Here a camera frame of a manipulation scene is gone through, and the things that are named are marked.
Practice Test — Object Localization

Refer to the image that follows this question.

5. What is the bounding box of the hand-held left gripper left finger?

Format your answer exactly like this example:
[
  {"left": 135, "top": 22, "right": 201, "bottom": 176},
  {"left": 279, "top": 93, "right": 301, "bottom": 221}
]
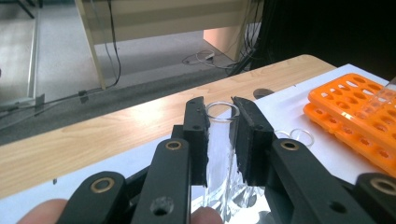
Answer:
[{"left": 170, "top": 95, "right": 211, "bottom": 188}]

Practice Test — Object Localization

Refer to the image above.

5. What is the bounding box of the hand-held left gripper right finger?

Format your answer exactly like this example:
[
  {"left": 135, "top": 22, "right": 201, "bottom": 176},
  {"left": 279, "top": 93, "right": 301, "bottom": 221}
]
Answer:
[{"left": 230, "top": 95, "right": 276, "bottom": 189}]

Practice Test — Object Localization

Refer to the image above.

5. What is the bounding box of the clear glass test tube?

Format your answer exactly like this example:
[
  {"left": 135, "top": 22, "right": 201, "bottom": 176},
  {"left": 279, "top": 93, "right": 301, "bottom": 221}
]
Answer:
[
  {"left": 203, "top": 100, "right": 242, "bottom": 218},
  {"left": 358, "top": 76, "right": 396, "bottom": 118},
  {"left": 274, "top": 129, "right": 292, "bottom": 141},
  {"left": 289, "top": 127, "right": 316, "bottom": 149}
]

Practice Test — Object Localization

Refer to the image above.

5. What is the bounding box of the orange plastic test tube rack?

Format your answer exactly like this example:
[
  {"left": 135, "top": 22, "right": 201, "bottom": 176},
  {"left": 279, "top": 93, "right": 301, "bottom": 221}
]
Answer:
[{"left": 303, "top": 72, "right": 396, "bottom": 178}]

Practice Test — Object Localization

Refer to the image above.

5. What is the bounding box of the white board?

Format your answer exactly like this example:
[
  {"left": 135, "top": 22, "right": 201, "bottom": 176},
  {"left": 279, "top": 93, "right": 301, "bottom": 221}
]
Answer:
[{"left": 0, "top": 63, "right": 396, "bottom": 224}]

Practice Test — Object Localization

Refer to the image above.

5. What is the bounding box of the wooden table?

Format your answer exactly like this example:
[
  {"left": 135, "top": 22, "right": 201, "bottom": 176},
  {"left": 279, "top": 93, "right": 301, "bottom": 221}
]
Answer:
[{"left": 0, "top": 54, "right": 338, "bottom": 201}]

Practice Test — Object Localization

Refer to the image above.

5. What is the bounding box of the beige desk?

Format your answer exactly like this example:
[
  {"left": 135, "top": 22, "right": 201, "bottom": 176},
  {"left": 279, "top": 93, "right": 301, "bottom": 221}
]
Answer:
[{"left": 74, "top": 0, "right": 266, "bottom": 91}]

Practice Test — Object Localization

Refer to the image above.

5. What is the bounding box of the black curtain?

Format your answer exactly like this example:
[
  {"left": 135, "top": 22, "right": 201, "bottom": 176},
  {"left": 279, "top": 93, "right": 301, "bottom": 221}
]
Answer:
[{"left": 255, "top": 0, "right": 396, "bottom": 82}]

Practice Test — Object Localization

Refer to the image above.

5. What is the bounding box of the thin metal floor strip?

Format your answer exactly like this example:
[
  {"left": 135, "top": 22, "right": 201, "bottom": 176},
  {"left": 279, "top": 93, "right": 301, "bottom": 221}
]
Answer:
[{"left": 26, "top": 12, "right": 42, "bottom": 101}]

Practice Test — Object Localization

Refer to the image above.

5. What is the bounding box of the dark table cable hole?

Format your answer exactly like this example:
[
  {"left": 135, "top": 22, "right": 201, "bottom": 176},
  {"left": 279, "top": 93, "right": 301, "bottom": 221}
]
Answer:
[{"left": 252, "top": 88, "right": 276, "bottom": 100}]

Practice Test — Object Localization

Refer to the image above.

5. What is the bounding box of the coiled white cable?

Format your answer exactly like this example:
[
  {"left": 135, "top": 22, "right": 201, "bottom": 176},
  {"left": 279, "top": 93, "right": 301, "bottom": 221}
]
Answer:
[{"left": 181, "top": 49, "right": 238, "bottom": 70}]

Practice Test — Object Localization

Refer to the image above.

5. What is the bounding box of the hanging black cable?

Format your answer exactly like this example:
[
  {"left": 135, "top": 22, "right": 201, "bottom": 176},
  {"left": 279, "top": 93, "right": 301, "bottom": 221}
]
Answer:
[{"left": 104, "top": 0, "right": 122, "bottom": 90}]

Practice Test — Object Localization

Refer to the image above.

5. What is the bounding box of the grey floor cable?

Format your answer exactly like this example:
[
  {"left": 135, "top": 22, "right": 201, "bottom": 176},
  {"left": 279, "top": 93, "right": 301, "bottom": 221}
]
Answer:
[{"left": 0, "top": 83, "right": 108, "bottom": 121}]

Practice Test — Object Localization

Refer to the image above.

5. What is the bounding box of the black metal frame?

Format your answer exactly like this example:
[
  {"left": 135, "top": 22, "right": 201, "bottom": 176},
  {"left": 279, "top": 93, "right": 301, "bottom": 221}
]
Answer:
[{"left": 0, "top": 0, "right": 45, "bottom": 20}]

